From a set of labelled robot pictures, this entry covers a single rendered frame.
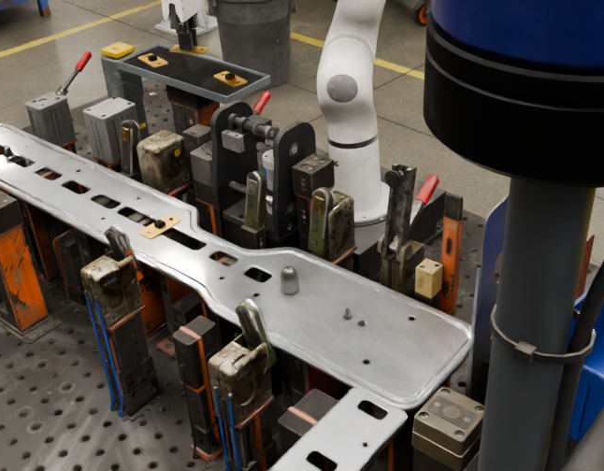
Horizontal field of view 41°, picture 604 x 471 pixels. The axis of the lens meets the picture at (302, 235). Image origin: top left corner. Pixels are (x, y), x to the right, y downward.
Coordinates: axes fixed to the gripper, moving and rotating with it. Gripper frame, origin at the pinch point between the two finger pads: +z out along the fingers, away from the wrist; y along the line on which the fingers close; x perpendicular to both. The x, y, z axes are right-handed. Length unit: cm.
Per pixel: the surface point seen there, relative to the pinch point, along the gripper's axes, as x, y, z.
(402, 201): 58, 41, 9
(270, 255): 34, 42, 24
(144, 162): -2.8, 22.1, 19.7
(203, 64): 0.5, -4.8, 7.8
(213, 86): 8.2, 6.4, 7.8
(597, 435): 87, 122, -31
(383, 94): -15, -242, 124
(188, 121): -1.3, 3.0, 19.2
